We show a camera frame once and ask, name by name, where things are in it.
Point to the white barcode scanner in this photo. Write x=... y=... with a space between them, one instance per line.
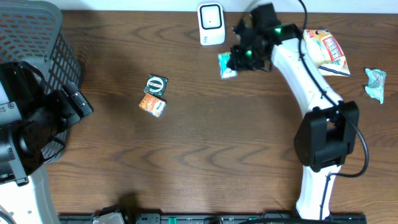
x=211 y=23

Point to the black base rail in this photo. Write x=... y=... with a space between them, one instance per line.
x=270 y=217

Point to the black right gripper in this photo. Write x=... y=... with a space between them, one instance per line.
x=236 y=62

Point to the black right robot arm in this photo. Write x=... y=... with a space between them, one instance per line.
x=327 y=132

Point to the grey plastic mesh basket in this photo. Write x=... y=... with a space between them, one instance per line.
x=31 y=32

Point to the white blue snack bag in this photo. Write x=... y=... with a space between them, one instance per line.
x=326 y=53

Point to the dark green round-label packet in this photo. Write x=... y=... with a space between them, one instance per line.
x=156 y=85

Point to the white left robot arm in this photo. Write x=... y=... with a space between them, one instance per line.
x=30 y=120

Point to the teal white drink carton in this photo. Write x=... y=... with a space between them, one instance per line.
x=225 y=71

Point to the teal snack packet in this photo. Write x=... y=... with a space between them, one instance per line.
x=375 y=87

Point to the orange juice carton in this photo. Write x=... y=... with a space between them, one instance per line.
x=152 y=105

